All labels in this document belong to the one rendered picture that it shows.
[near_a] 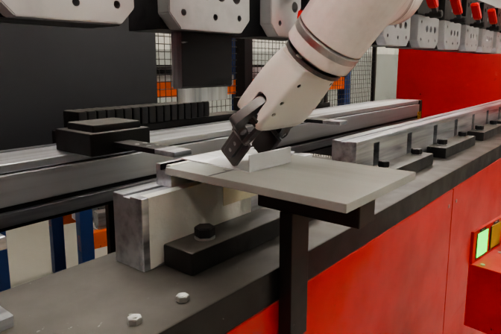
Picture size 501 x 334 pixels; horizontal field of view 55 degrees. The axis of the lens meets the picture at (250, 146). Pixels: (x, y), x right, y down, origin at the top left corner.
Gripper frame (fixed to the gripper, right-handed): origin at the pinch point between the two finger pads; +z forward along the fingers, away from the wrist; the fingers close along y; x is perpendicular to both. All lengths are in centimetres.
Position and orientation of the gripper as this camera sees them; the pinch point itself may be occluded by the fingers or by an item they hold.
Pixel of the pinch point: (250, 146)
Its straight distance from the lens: 63.9
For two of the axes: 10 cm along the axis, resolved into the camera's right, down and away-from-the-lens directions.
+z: -4.9, 6.8, 5.5
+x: 5.7, 7.3, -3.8
